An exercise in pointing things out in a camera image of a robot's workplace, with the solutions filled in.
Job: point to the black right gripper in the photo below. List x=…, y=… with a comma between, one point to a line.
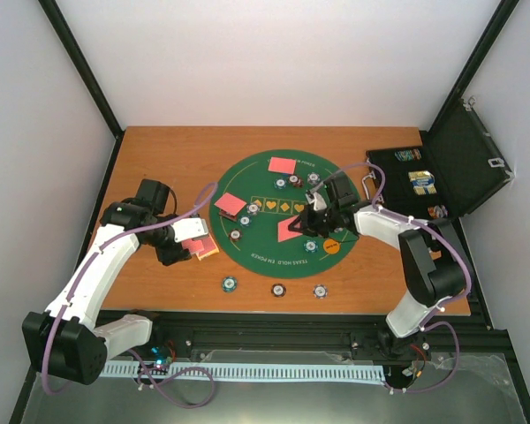
x=308, y=226

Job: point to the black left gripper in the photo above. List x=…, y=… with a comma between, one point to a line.
x=170, y=256

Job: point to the red card seat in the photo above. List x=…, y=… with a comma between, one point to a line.
x=283, y=231
x=282, y=165
x=230, y=204

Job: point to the red backed card deck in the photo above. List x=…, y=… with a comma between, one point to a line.
x=199, y=247

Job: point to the orange big blind button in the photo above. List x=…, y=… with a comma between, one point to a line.
x=331, y=246

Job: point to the green 50 chip top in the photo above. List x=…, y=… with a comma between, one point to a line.
x=280, y=183

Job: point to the brown 100 chip top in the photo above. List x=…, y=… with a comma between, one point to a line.
x=295, y=180

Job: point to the red card top seat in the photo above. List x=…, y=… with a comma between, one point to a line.
x=282, y=165

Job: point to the triangular all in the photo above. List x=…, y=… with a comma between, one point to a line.
x=228, y=216

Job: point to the brown 100 chip stack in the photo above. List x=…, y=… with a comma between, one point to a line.
x=278, y=290

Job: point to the green blue 50 chip stack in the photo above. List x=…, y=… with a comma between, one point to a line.
x=229, y=284

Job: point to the blue white chip stack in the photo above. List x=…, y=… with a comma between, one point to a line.
x=320, y=291

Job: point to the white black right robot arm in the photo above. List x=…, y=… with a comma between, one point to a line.
x=435, y=267

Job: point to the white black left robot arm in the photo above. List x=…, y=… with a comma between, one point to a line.
x=97, y=282

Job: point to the yellow playing card box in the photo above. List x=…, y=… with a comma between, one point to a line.
x=209, y=252

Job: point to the round green poker mat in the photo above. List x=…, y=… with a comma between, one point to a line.
x=258, y=249

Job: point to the chips row in case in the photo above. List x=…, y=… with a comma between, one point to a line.
x=408, y=155

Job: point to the blue gold card deck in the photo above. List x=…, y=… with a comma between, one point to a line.
x=423, y=182

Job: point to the red white chips in case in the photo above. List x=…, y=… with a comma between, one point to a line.
x=438, y=211

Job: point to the black poker case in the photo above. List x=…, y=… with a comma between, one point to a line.
x=467, y=165

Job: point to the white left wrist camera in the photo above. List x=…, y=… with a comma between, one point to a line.
x=189, y=228

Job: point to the black aluminium frame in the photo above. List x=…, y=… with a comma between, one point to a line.
x=285, y=331

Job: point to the silver case handle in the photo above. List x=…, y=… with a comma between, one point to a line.
x=367, y=183

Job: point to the light blue cable duct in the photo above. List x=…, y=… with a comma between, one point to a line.
x=243, y=372

